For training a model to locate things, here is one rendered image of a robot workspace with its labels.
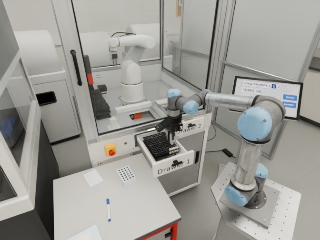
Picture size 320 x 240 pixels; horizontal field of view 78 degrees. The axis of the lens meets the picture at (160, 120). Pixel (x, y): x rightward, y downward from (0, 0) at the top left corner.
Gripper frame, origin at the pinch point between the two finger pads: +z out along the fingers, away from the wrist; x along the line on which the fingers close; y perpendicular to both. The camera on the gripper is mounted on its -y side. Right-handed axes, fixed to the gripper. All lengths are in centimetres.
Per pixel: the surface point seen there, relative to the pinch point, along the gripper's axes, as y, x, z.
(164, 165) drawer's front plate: -9.2, -10.8, 7.7
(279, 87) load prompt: 103, 5, -18
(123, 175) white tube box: -32.0, 1.3, 17.6
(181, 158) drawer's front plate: 2.9, -10.8, 7.0
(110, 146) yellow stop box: -34.5, 19.0, 6.3
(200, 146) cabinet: 46, 24, 38
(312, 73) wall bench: 286, 75, 18
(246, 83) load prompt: 85, 22, -18
